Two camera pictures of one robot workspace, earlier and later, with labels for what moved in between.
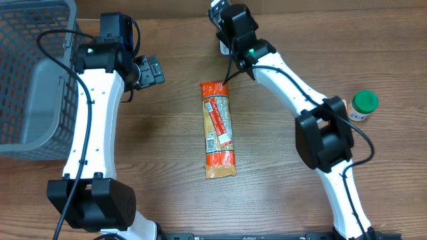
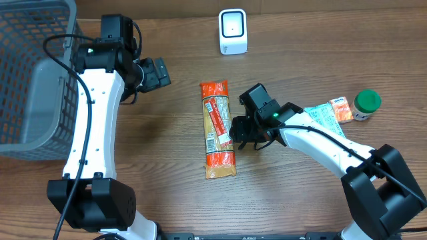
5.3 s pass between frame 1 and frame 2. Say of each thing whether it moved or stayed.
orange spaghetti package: stayed
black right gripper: moved
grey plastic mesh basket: stayed
